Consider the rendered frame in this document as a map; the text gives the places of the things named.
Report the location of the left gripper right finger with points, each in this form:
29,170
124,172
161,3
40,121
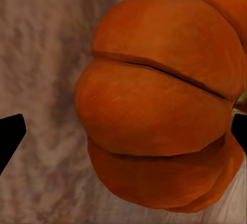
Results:
239,130

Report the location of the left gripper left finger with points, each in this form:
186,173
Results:
12,131

